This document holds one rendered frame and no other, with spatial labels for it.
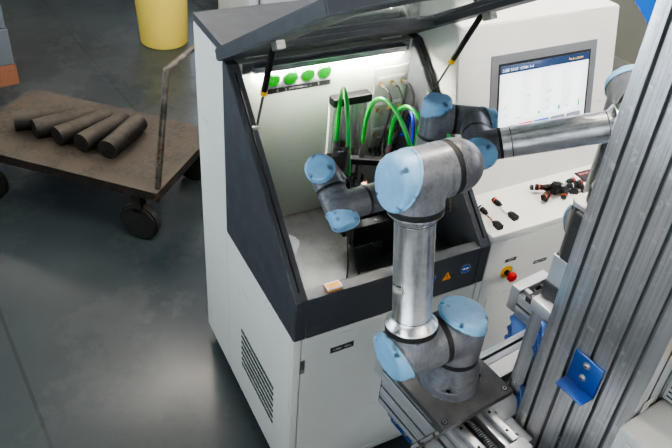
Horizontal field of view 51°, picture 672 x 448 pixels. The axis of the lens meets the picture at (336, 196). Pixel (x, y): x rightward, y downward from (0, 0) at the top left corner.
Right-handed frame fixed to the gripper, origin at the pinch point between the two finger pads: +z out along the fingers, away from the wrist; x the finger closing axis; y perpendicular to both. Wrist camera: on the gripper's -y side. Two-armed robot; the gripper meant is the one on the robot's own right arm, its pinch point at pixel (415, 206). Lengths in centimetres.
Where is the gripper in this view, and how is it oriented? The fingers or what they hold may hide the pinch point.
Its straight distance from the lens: 199.8
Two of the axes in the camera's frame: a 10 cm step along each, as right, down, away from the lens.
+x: 8.9, -2.2, 4.1
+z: -0.7, 8.1, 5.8
